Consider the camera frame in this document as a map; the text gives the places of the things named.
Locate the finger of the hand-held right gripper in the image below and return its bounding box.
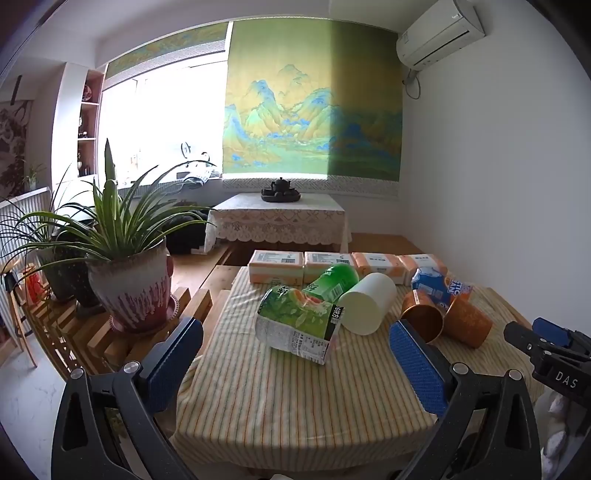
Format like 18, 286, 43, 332
532, 317, 591, 357
503, 322, 557, 370

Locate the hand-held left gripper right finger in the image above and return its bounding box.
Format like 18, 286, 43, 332
389, 319, 544, 480

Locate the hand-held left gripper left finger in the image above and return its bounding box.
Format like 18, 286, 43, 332
52, 316, 204, 480

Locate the white cup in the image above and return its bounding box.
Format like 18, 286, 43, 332
340, 272, 398, 336

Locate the brown paper cup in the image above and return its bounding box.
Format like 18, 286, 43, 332
444, 295, 493, 348
400, 290, 445, 345

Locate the person's right hand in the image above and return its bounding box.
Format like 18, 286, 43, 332
538, 392, 581, 474

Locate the red and white flowerpot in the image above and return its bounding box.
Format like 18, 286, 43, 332
87, 236, 180, 334

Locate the wooden plant stand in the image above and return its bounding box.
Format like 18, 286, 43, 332
25, 286, 214, 376

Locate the blue snack packet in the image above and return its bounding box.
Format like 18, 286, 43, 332
410, 267, 474, 309

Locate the orange tissue pack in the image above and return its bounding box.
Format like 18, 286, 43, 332
352, 252, 407, 287
399, 254, 449, 285
248, 250, 306, 286
303, 251, 354, 285

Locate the striped tablecloth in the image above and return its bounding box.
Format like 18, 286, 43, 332
172, 265, 546, 452

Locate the green plastic bottle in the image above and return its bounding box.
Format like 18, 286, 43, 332
303, 263, 360, 304

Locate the green juice carton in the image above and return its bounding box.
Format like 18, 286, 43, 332
255, 285, 343, 367

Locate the dark floor cushion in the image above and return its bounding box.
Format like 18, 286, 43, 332
165, 209, 214, 255

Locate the dark flowerpot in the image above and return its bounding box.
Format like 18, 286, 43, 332
36, 247, 101, 308

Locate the green spider plant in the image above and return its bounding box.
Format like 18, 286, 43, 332
9, 137, 219, 280

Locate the wooden chair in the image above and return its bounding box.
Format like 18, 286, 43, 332
0, 263, 41, 370

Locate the low table with lace cloth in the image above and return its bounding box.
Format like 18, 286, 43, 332
204, 193, 351, 253

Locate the folded newspaper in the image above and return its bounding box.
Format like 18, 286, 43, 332
177, 165, 223, 190

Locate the thin-leaved green plant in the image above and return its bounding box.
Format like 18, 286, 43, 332
0, 178, 95, 278

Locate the black tea set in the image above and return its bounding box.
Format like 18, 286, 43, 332
260, 176, 302, 203

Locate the white radiator cover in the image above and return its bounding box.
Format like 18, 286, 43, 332
0, 186, 52, 264

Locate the landscape roller blind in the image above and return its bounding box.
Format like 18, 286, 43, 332
221, 20, 400, 200

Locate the white air conditioner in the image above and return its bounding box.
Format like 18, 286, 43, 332
396, 0, 487, 71

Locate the rolled landscape blind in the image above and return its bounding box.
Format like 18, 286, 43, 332
106, 21, 230, 78

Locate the white wall shelf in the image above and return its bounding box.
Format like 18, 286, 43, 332
73, 69, 105, 180

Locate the tree wall painting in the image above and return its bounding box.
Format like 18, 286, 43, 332
0, 99, 34, 200

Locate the air conditioner cable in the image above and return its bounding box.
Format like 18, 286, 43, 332
401, 65, 424, 100

